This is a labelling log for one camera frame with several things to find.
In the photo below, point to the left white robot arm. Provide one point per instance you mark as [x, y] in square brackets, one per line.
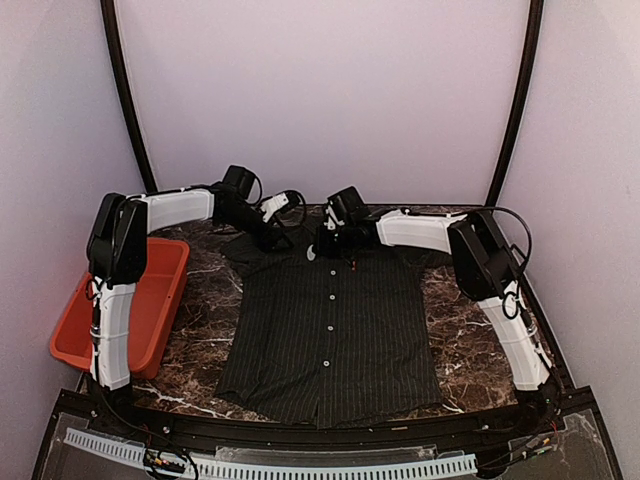
[117, 255]

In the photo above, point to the right black frame post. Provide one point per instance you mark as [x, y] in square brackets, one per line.
[521, 90]

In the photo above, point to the left black frame post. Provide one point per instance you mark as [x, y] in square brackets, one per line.
[123, 88]

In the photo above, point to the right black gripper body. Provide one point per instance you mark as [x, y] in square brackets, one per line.
[338, 243]

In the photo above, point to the white slotted cable duct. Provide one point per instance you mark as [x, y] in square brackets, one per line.
[245, 463]

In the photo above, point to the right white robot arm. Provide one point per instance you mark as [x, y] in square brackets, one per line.
[485, 269]

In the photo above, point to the black frame post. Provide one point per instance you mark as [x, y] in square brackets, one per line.
[521, 90]
[123, 88]

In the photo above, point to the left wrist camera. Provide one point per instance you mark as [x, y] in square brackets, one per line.
[240, 180]

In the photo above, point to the black front rail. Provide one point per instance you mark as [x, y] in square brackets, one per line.
[202, 434]

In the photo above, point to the black pinstriped shirt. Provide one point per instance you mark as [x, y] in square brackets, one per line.
[330, 342]

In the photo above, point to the orange plastic bin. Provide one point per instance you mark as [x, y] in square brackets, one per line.
[154, 307]

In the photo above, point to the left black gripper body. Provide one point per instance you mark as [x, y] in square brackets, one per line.
[257, 236]

